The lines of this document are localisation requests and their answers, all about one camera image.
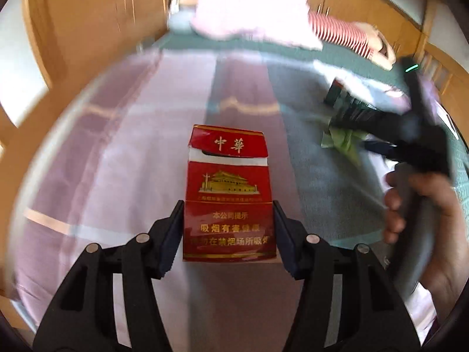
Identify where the red cigarette box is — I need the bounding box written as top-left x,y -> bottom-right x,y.
182,125 -> 278,263

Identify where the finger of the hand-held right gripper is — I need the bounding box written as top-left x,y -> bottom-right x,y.
364,138 -> 401,161
344,111 -> 404,135

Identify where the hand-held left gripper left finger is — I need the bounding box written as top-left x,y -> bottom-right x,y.
33,200 -> 185,352

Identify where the striped pink grey blanket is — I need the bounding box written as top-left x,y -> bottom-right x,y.
7,49 -> 440,352

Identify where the pink folded blanket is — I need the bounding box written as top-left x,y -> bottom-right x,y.
190,0 -> 323,51

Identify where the wooden bed frame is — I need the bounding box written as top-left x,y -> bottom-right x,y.
414,40 -> 463,97

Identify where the beige cushion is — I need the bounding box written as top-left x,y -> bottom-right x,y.
361,22 -> 398,70

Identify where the light green wrapper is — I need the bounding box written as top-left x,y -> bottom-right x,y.
320,117 -> 367,165

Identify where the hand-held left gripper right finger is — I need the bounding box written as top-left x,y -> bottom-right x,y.
272,201 -> 422,352

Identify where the dark green packet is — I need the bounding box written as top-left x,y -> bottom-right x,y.
324,78 -> 382,127

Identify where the white plastic bag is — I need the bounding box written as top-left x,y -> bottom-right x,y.
315,59 -> 414,115

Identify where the red striped pillow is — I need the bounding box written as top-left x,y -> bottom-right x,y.
308,12 -> 376,59

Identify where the person's right hand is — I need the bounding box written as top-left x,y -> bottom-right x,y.
383,170 -> 469,318

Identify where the green bed sheet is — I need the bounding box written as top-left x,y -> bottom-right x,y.
152,9 -> 469,206

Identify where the wooden wardrobe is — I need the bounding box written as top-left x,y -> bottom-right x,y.
22,0 -> 173,89

